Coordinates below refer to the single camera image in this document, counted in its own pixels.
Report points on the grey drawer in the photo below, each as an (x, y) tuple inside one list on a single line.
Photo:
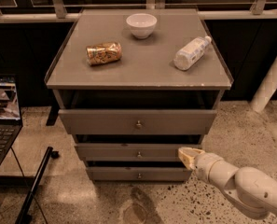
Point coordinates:
[(138, 174), (129, 152), (137, 122)]

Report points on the grey drawer cabinet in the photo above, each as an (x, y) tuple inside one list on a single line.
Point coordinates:
[(143, 78)]

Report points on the black laptop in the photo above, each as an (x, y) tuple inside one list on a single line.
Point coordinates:
[(10, 113)]

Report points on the grey top drawer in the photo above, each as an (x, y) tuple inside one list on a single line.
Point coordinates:
[(137, 122)]

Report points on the grey bottom drawer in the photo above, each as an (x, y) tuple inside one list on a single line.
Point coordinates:
[(138, 174)]

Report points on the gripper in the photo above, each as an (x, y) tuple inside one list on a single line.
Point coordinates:
[(203, 165)]

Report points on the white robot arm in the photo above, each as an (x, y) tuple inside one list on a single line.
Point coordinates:
[(251, 191)]

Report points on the white diagonal pole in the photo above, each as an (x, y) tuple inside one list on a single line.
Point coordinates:
[(266, 89)]

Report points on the white ceramic bowl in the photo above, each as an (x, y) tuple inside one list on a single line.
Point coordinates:
[(141, 25)]

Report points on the white plastic bottle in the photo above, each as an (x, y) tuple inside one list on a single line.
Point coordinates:
[(191, 52)]

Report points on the orange drink can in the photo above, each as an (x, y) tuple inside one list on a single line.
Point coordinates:
[(103, 53)]

